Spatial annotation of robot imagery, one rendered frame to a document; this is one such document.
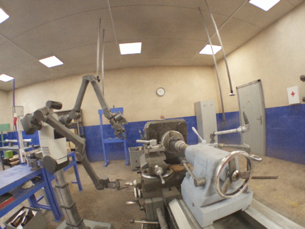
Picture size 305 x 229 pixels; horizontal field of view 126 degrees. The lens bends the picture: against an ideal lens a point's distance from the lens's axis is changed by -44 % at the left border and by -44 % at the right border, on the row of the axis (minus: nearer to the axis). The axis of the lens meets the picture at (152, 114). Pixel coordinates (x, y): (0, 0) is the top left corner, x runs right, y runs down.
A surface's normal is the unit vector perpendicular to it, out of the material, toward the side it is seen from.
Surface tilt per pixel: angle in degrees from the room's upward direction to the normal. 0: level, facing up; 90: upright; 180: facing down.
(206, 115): 90
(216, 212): 90
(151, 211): 90
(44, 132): 90
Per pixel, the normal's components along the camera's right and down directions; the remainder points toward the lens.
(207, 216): 0.11, -0.04
